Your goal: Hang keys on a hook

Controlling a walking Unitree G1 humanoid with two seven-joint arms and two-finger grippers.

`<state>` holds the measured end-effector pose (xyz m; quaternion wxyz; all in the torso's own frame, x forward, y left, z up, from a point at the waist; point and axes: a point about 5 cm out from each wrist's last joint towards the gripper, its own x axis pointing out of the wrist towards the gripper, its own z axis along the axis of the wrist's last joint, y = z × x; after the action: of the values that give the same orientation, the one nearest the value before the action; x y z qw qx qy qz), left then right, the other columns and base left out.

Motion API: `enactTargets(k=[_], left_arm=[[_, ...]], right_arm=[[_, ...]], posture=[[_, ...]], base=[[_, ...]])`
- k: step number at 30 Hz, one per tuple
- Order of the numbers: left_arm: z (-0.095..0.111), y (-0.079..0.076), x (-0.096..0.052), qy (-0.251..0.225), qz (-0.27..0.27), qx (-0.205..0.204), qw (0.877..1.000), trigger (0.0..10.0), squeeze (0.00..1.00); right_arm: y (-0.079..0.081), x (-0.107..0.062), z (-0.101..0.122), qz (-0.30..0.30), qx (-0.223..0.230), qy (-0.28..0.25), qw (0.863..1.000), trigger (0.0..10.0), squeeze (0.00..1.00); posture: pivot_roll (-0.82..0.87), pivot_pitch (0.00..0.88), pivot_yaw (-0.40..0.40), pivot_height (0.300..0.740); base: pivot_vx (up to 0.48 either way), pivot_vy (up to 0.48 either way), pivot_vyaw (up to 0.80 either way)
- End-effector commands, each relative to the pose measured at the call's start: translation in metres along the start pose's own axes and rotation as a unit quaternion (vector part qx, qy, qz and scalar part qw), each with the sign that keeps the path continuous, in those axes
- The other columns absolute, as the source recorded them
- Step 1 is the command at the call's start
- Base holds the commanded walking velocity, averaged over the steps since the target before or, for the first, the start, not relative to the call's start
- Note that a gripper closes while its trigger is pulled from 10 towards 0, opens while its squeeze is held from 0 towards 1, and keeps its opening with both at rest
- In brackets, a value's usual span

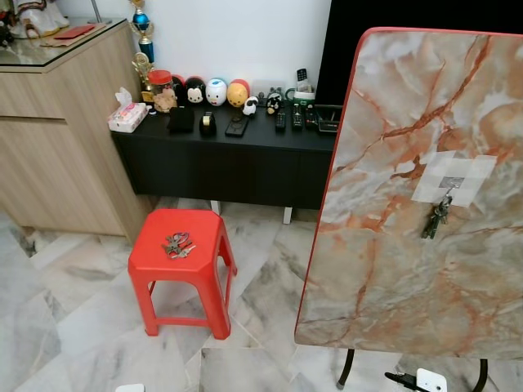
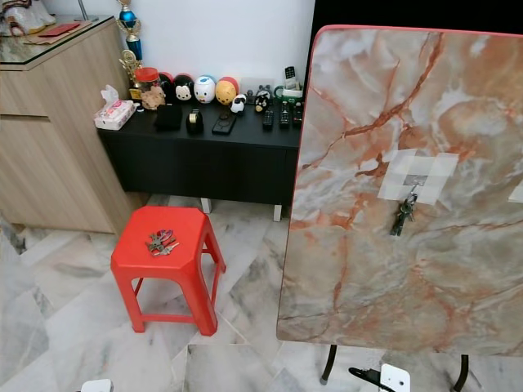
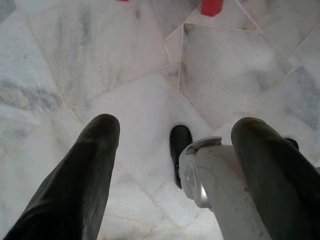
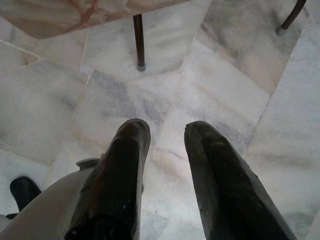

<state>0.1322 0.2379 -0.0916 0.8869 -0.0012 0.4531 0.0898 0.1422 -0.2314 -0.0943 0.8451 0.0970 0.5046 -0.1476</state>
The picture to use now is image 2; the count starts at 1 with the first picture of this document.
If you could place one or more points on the black pouch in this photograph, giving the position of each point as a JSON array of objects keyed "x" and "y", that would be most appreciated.
[{"x": 168, "y": 117}]

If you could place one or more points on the black phone case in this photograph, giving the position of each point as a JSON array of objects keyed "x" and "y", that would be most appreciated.
[{"x": 223, "y": 123}]

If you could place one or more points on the red envelope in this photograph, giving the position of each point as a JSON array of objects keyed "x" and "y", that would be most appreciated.
[{"x": 60, "y": 29}]

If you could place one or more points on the small black figure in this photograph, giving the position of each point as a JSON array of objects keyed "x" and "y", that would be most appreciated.
[{"x": 261, "y": 99}]

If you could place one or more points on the marble pattern folding table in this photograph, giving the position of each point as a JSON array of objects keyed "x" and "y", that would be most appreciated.
[{"x": 409, "y": 286}]

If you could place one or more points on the light wooden cabinet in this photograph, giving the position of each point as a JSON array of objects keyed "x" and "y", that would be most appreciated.
[{"x": 49, "y": 155}]

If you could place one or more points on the clear jar with red lid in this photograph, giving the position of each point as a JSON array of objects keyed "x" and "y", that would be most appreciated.
[{"x": 149, "y": 90}]

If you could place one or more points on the green white holder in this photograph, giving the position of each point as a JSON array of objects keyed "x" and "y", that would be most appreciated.
[{"x": 290, "y": 91}]

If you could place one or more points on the white round plush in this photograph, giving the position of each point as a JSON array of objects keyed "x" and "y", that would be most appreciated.
[{"x": 204, "y": 89}]

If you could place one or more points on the pink white tissue pack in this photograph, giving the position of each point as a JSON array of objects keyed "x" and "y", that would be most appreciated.
[{"x": 114, "y": 114}]

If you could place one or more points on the small white black plush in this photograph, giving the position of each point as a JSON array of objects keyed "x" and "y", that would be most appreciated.
[{"x": 238, "y": 103}]

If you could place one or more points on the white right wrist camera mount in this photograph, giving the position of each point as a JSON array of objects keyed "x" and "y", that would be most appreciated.
[{"x": 394, "y": 379}]

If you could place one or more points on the white brown figurine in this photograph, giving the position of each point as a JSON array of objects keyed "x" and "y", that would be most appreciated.
[{"x": 29, "y": 12}]

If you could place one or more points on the yellow round bear plush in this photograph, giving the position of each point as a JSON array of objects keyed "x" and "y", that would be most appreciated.
[{"x": 226, "y": 91}]

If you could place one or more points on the black television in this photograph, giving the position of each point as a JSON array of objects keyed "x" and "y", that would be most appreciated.
[{"x": 417, "y": 12}]

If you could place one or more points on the black remote control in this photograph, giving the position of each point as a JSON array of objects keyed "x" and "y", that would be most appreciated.
[
  {"x": 283, "y": 116},
  {"x": 267, "y": 118},
  {"x": 296, "y": 114}
]

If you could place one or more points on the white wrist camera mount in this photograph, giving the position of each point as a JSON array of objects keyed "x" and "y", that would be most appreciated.
[
  {"x": 394, "y": 379},
  {"x": 96, "y": 386}
]

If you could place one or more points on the black round mouse plush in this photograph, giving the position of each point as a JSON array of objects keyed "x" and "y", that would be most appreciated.
[{"x": 182, "y": 88}]

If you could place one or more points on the blue gold trophy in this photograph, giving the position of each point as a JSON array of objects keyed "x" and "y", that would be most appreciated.
[{"x": 128, "y": 26}]

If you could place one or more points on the dark metal key bunch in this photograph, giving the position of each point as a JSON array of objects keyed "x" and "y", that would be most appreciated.
[{"x": 403, "y": 214}]

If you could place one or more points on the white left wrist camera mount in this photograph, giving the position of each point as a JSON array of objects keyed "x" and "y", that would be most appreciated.
[{"x": 96, "y": 386}]

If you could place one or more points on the clear adhesive metal hook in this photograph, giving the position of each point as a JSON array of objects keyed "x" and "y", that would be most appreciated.
[
  {"x": 517, "y": 193},
  {"x": 417, "y": 171}
]

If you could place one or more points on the black low tv console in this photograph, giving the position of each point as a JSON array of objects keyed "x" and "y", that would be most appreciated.
[{"x": 212, "y": 159}]

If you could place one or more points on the red plastic stool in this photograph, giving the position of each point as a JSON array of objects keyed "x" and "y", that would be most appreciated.
[{"x": 167, "y": 224}]

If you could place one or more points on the black tape dispenser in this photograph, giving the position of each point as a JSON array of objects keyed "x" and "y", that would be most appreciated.
[{"x": 194, "y": 121}]

